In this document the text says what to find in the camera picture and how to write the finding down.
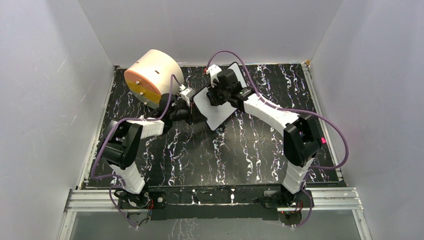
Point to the small white whiteboard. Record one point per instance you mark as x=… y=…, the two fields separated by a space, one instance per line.
x=216 y=115

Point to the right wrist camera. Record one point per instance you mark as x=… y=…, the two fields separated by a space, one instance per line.
x=212 y=71

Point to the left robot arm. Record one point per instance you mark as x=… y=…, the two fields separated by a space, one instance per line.
x=121 y=145

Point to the aluminium frame rail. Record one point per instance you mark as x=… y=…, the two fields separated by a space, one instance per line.
x=325 y=199

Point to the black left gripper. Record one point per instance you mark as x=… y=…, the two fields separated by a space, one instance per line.
x=194 y=116

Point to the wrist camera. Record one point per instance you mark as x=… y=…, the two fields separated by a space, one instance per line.
x=212 y=71
x=186 y=93

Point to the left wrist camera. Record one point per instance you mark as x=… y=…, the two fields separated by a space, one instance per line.
x=186 y=93

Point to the cream round drawer box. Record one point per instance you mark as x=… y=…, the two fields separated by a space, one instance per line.
x=153 y=75

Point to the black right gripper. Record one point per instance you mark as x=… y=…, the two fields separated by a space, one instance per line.
x=212 y=98

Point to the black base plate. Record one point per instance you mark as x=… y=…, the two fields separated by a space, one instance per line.
x=262 y=201

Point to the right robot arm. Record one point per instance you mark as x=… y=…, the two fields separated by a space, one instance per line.
x=301 y=136

